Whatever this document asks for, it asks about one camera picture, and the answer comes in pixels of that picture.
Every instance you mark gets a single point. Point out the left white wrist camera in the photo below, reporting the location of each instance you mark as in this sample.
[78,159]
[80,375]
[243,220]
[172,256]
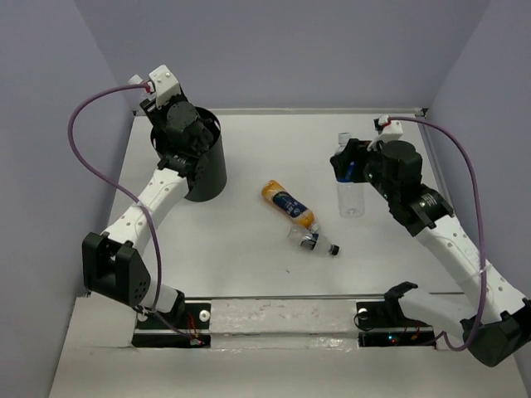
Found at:
[163,85]

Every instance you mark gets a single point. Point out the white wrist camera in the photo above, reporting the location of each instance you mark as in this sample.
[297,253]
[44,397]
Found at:
[163,85]
[387,130]

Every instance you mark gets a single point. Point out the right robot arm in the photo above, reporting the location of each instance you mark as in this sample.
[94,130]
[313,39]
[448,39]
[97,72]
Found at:
[496,321]

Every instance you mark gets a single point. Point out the blue label water bottle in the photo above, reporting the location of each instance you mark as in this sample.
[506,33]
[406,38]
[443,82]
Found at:
[350,199]

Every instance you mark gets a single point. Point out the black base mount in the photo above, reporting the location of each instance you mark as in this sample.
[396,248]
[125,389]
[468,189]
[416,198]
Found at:
[383,324]
[191,331]

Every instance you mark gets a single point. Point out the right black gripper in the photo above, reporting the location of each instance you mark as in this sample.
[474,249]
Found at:
[341,163]

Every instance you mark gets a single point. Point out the orange bottle blue label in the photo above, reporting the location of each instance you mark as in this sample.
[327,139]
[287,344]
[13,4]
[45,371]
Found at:
[295,210]

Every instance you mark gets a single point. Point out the black cylindrical bin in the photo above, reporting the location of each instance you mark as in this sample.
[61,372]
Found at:
[206,174]

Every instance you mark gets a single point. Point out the clear bottle black label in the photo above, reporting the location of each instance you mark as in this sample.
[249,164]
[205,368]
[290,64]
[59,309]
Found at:
[316,243]

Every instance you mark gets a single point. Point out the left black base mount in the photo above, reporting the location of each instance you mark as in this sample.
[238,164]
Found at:
[191,331]

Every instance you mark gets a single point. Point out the aluminium rail right edge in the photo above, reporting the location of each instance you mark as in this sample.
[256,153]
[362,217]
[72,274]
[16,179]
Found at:
[441,186]

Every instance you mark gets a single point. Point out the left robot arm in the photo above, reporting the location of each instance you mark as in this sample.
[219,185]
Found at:
[113,264]

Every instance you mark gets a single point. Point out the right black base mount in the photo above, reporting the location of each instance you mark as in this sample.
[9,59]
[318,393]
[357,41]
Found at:
[383,324]

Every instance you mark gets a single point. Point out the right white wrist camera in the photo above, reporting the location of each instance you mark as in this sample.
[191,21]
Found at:
[387,130]

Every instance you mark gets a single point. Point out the clear tape strip front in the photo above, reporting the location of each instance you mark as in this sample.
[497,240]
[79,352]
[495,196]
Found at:
[292,324]

